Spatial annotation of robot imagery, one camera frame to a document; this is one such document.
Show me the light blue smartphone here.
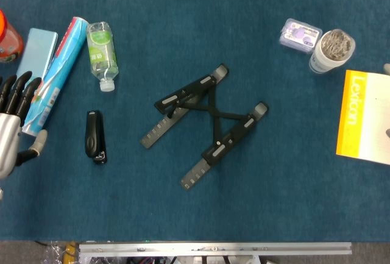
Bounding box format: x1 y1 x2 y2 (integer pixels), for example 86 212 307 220
15 27 59 79

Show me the bundle of cables under rail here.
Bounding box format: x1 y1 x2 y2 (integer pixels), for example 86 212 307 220
121 255 275 264

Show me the clear purple plastic box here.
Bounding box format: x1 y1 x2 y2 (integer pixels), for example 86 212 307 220
278 18 323 55

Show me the blue cling film tube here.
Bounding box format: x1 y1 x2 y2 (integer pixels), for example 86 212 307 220
21 16 89 138

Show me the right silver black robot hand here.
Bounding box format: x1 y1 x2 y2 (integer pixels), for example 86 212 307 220
383 62 390 139

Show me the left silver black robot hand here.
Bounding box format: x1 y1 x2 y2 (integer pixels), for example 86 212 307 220
0 71 49 180

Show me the white cup of paper clips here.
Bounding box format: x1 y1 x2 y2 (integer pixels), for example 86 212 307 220
308 28 356 76

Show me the aluminium frame rail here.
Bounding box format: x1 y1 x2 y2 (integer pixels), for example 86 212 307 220
78 241 353 259

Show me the clear water bottle green label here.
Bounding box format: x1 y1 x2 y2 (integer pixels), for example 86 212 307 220
86 21 119 93

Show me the black folding laptop stand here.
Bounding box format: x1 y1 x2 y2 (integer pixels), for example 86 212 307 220
140 63 269 191

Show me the red snack canister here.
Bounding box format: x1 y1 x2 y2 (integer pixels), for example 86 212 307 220
0 9 24 63

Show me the clear plastic bag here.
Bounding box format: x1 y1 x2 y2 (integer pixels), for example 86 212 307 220
42 242 80 264

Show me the yellow white Lexicon book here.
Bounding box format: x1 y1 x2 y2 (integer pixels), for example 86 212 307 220
335 69 390 166

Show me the blue carpet table cover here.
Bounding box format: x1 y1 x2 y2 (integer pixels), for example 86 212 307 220
0 0 390 243

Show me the black stapler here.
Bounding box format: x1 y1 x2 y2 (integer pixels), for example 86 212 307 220
84 110 108 165

